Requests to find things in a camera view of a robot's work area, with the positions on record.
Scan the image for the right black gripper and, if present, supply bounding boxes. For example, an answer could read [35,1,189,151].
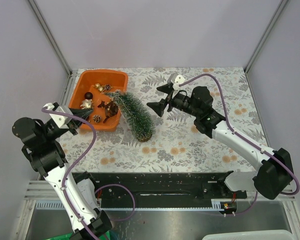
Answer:
[146,83,201,118]

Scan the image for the orange plastic bin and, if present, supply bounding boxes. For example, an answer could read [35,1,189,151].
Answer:
[68,69,128,132]

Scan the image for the small green christmas tree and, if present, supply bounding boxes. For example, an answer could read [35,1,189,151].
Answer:
[105,90,155,143]

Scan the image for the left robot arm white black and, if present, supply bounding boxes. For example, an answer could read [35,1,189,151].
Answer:
[12,103,112,240]

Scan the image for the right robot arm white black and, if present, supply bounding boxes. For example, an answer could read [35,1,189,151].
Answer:
[147,84,293,200]

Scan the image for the frosted pine cone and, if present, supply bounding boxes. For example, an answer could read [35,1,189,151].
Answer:
[92,114,102,124]

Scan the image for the gold striped bauble ornament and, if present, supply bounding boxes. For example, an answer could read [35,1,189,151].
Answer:
[80,99,94,110]

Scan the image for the dark brown bauble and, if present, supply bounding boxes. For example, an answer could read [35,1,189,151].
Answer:
[84,91,93,100]

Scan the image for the brown leaf decoration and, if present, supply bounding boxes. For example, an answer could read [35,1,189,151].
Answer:
[97,101,119,124]

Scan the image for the small gold ornament cluster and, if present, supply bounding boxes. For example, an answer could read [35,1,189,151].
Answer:
[93,83,113,93]

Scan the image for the floral patterned table mat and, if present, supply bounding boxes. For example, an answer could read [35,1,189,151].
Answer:
[60,67,267,173]

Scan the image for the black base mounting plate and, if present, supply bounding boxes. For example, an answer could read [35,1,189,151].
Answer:
[92,172,247,208]

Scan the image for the green plastic crate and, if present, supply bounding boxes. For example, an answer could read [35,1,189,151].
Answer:
[47,233,73,240]

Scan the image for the white plastic container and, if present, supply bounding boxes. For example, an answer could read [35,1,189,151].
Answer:
[202,229,296,240]

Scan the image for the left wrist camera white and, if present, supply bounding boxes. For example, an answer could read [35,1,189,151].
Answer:
[43,102,73,129]

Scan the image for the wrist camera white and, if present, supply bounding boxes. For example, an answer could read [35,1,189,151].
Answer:
[167,72,185,91]
[43,102,73,129]

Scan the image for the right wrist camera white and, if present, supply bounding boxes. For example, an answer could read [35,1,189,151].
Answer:
[167,72,185,91]

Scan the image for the white slotted cable duct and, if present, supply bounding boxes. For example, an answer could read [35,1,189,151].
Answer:
[35,200,224,212]

